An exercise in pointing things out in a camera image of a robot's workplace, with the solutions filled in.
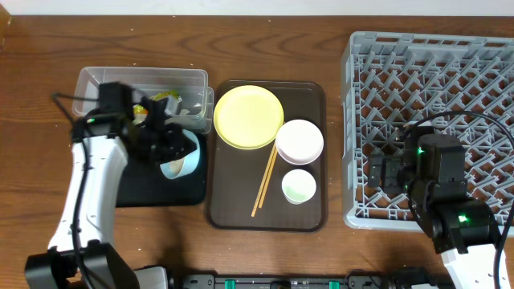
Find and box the green snack wrapper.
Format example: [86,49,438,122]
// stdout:
[133,90,182,124]

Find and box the light blue bowl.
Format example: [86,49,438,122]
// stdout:
[170,130,200,180]

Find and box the white tissue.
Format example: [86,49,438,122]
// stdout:
[177,103,202,118]

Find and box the white cup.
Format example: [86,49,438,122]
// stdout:
[281,169,317,205]

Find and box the pink bowl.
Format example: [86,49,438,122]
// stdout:
[275,119,324,165]

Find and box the wooden chopstick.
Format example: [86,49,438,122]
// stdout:
[251,143,276,217]
[259,149,278,209]

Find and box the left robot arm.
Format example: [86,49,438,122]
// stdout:
[25,96,199,288]

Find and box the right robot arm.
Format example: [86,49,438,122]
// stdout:
[368,128,511,288]

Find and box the black waste tray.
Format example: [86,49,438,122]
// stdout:
[116,133,208,208]

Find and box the clear plastic waste bin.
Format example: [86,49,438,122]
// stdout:
[75,67,214,134]

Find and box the grey plastic dishwasher rack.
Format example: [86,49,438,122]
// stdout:
[341,31,513,231]

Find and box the dark brown serving tray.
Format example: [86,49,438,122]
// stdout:
[206,80,328,232]

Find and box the yellow plate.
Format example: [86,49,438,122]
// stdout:
[214,85,284,150]

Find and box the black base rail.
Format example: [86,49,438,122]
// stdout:
[134,264,455,289]

